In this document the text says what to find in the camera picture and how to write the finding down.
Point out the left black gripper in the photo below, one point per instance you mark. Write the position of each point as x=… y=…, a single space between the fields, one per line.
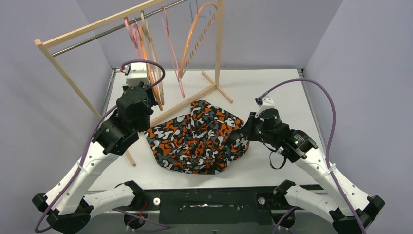
x=141 y=86

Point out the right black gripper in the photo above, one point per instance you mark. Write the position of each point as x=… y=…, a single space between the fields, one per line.
x=248 y=129

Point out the orange camouflage shorts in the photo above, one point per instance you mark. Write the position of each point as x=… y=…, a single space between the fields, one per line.
x=203 y=141

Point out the pink plastic hanger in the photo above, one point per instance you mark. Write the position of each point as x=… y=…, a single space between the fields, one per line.
x=133 y=34

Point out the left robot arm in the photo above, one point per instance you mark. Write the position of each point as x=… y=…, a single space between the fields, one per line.
x=69 y=206

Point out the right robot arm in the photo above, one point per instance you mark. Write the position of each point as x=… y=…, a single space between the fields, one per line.
x=349 y=209

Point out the orange plastic hanger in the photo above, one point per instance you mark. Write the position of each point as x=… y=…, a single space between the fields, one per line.
x=150 y=71

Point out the orange notched hanger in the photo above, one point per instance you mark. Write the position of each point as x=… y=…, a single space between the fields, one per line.
x=190 y=35

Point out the thin pink hanger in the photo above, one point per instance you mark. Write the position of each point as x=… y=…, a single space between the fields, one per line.
x=172 y=51

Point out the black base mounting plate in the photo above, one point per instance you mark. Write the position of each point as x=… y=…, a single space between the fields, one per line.
x=213 y=206

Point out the metal rack rod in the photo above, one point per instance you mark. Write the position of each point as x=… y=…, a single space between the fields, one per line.
x=114 y=29

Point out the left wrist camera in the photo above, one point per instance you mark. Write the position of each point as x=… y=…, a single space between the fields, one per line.
x=136 y=73

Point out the wooden clothes rack frame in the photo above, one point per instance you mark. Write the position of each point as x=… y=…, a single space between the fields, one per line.
x=214 y=83

